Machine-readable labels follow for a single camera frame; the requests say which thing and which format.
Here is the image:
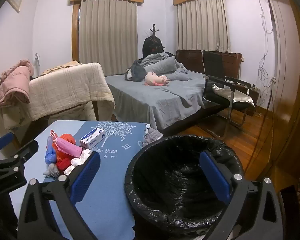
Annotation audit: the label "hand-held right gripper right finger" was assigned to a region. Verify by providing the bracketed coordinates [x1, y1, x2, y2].
[199, 151, 283, 240]

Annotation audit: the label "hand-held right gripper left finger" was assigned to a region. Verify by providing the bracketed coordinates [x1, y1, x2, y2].
[17, 151, 101, 240]

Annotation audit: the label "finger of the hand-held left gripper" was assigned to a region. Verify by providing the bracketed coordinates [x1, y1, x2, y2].
[0, 132, 14, 155]
[0, 140, 38, 198]

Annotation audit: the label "red cloth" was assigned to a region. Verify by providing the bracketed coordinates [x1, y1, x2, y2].
[55, 157, 77, 174]

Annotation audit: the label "orange braided rope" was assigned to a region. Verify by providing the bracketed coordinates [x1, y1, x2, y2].
[52, 141, 65, 165]

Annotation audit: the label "red mesh net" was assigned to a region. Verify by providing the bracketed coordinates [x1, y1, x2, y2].
[60, 134, 77, 146]

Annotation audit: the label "trash bin with black liner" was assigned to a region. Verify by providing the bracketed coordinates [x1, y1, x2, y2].
[124, 135, 244, 235]

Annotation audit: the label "pink face mask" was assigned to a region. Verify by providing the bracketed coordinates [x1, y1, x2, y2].
[51, 130, 81, 157]

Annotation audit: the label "grey sock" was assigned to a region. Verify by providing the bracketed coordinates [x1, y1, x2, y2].
[43, 164, 61, 178]

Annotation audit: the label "white and blue box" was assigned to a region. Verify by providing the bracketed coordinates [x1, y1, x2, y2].
[79, 127, 106, 149]

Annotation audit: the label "pink padded jacket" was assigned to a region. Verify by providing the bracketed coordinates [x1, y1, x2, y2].
[0, 59, 34, 113]

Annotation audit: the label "grey towel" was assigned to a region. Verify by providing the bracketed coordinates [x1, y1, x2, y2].
[142, 127, 163, 147]

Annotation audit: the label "cream quilted blanket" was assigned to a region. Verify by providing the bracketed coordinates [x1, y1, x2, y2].
[0, 62, 115, 130]

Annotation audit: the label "silver cushion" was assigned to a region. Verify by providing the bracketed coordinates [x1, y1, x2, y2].
[211, 84, 255, 107]

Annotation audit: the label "wooden nightstand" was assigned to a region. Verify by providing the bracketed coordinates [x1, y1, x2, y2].
[247, 86, 260, 117]

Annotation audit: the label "bed with grey sheet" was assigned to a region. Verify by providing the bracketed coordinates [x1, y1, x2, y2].
[105, 69, 240, 133]

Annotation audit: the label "black folding chair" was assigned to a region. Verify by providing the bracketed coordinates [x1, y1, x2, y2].
[201, 50, 252, 140]

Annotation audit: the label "dark grey clothing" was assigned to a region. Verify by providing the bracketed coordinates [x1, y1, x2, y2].
[125, 61, 147, 82]

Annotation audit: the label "pink plush toy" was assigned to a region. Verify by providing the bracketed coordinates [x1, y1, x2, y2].
[144, 72, 170, 87]

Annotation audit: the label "dark wooden headboard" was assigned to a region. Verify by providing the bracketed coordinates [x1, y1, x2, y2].
[175, 49, 242, 85]

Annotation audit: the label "grey duvet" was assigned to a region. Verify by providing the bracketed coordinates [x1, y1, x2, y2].
[134, 52, 190, 82]

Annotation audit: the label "wooden wardrobe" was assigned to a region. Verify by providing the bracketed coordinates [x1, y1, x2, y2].
[265, 0, 300, 180]

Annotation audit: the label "beige curtain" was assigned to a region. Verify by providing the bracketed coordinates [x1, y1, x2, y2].
[79, 0, 138, 77]
[177, 0, 232, 53]

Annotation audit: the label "coat rack with black clothes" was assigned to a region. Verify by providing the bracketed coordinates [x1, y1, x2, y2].
[143, 24, 165, 55]

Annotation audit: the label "hanging wall cables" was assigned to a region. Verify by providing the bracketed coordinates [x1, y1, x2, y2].
[257, 0, 275, 93]

